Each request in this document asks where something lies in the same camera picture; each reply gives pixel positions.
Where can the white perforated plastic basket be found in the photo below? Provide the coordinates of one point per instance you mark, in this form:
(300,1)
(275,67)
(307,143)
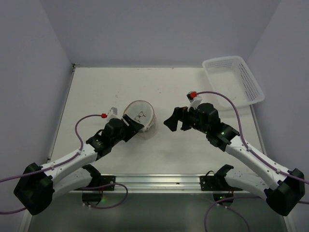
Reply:
(232,77)

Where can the white mesh laundry bag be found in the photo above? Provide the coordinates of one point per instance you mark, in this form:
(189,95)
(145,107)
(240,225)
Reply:
(143,112)

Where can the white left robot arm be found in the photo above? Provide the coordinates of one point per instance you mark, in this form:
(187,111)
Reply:
(38,185)

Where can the aluminium mounting rail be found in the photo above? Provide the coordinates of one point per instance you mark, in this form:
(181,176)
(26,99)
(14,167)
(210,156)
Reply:
(165,183)

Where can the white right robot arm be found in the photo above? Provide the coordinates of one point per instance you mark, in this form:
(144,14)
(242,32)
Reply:
(283,188)

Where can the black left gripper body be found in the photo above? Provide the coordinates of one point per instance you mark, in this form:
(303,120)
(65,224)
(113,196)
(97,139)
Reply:
(130,128)

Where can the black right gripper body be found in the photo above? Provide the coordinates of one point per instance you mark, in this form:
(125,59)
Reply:
(185,118)

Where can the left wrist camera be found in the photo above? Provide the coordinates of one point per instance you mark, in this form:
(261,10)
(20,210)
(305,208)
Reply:
(112,111)

